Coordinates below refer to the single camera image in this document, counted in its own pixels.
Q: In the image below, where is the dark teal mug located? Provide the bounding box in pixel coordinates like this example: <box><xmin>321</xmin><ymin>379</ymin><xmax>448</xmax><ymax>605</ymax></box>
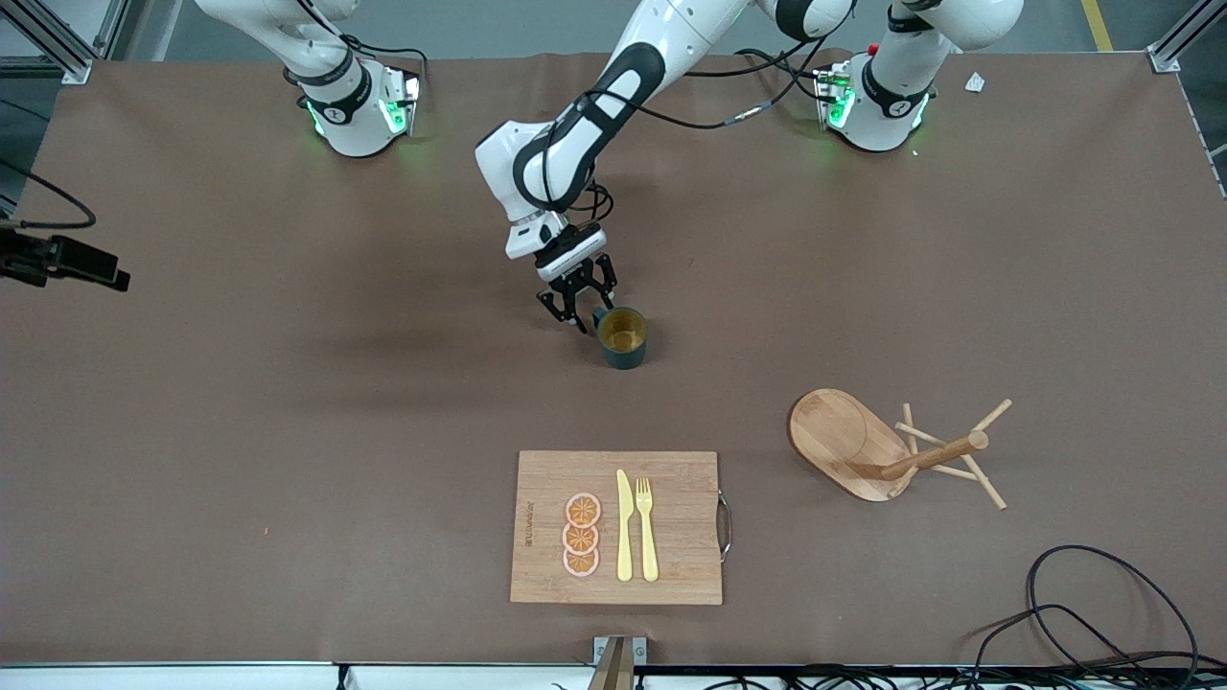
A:
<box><xmin>591</xmin><ymin>307</ymin><xmax>649</xmax><ymax>371</ymax></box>

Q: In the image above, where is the wooden cup rack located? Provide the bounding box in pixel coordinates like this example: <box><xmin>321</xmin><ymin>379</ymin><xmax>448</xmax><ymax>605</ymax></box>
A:
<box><xmin>788</xmin><ymin>388</ymin><xmax>1013</xmax><ymax>511</ymax></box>

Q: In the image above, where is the yellow plastic knife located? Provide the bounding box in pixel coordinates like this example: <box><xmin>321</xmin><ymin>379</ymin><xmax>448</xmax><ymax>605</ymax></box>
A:
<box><xmin>616</xmin><ymin>469</ymin><xmax>635</xmax><ymax>583</ymax></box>

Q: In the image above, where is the yellow plastic fork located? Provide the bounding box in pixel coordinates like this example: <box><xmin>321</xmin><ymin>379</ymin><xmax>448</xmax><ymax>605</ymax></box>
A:
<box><xmin>636</xmin><ymin>477</ymin><xmax>660</xmax><ymax>584</ymax></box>

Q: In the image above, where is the bamboo cutting board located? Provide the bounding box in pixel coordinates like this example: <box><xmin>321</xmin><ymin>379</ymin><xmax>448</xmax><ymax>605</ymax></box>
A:
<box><xmin>510</xmin><ymin>450</ymin><xmax>734</xmax><ymax>606</ymax></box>

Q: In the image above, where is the brown table cover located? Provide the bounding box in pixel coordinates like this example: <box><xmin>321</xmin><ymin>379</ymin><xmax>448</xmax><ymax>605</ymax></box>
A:
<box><xmin>0</xmin><ymin>48</ymin><xmax>1227</xmax><ymax>667</ymax></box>

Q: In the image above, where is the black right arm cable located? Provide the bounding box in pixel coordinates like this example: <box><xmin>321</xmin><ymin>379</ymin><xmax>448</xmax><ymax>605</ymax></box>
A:
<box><xmin>0</xmin><ymin>158</ymin><xmax>98</xmax><ymax>231</ymax></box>

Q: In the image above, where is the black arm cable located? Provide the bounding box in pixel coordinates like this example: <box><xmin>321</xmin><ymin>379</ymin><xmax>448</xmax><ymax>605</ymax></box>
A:
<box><xmin>0</xmin><ymin>158</ymin><xmax>98</xmax><ymax>231</ymax></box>
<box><xmin>537</xmin><ymin>38</ymin><xmax>849</xmax><ymax>226</ymax></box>

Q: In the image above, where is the aluminium frame profile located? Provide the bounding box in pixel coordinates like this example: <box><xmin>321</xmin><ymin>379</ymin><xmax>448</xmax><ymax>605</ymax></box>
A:
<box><xmin>0</xmin><ymin>0</ymin><xmax>126</xmax><ymax>85</ymax></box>
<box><xmin>1147</xmin><ymin>0</ymin><xmax>1227</xmax><ymax>74</ymax></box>

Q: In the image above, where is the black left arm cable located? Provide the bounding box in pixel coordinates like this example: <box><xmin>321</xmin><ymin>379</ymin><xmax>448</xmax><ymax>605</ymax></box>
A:
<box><xmin>537</xmin><ymin>38</ymin><xmax>849</xmax><ymax>226</ymax></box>

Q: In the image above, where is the black left base cable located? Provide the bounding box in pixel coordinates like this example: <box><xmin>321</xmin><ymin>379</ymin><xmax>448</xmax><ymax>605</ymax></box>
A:
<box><xmin>734</xmin><ymin>48</ymin><xmax>827</xmax><ymax>102</ymax></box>

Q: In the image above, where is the black base cable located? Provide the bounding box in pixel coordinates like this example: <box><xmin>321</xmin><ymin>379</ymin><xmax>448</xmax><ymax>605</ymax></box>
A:
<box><xmin>734</xmin><ymin>48</ymin><xmax>827</xmax><ymax>102</ymax></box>
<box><xmin>340</xmin><ymin>36</ymin><xmax>428</xmax><ymax>87</ymax></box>

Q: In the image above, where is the black right base cable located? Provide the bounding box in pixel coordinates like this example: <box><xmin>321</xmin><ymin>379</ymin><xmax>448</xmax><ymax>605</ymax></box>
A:
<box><xmin>340</xmin><ymin>36</ymin><xmax>428</xmax><ymax>87</ymax></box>

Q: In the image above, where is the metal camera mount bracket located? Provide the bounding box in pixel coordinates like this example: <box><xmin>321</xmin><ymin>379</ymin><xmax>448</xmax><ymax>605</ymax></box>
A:
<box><xmin>592</xmin><ymin>635</ymin><xmax>648</xmax><ymax>690</ymax></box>

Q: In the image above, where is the black coiled cable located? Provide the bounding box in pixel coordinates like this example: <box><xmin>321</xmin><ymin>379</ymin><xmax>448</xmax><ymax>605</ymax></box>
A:
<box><xmin>959</xmin><ymin>544</ymin><xmax>1201</xmax><ymax>677</ymax></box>

